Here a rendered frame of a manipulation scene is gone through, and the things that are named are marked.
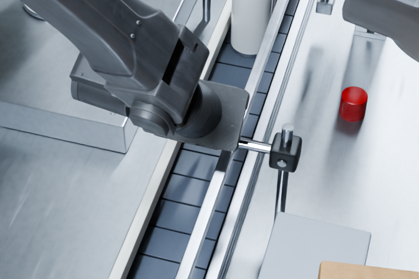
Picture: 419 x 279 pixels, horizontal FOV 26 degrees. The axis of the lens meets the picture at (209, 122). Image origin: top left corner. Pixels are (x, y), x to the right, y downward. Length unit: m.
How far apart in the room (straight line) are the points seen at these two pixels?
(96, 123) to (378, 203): 0.35
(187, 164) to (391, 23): 0.66
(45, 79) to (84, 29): 0.48
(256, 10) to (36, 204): 0.35
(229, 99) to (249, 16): 0.22
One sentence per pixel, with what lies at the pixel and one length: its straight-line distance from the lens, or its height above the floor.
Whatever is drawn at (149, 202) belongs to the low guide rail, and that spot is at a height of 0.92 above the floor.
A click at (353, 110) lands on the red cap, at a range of 1.16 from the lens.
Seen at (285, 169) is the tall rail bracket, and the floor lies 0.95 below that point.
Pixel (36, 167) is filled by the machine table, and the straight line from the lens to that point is 1.13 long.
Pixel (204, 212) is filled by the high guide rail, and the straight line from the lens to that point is 0.90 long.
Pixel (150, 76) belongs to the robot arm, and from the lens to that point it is 0.73.
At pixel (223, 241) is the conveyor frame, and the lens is 0.98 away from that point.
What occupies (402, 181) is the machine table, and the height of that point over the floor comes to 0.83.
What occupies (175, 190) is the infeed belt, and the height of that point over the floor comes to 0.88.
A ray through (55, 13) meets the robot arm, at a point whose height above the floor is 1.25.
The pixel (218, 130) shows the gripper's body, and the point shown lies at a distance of 0.93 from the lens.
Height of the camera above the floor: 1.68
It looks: 47 degrees down
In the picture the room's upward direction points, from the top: straight up
